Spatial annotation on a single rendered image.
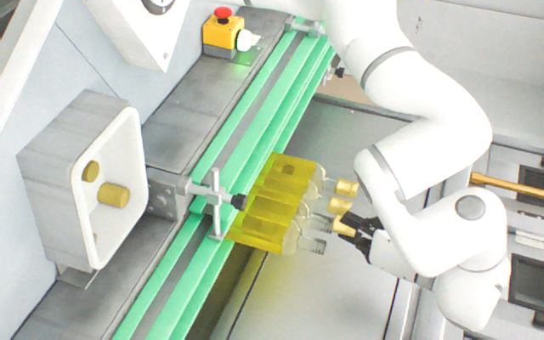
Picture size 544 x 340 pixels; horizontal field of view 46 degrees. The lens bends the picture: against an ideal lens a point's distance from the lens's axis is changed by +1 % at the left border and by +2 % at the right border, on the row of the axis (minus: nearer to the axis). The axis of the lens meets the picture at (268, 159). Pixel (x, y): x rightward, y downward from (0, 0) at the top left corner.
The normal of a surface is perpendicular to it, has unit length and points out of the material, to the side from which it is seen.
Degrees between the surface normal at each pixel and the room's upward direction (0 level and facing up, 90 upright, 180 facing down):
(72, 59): 0
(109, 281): 90
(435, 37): 90
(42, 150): 90
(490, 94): 90
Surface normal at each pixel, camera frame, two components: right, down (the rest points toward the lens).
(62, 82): 0.94, 0.25
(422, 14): -0.33, 0.61
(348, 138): 0.04, -0.74
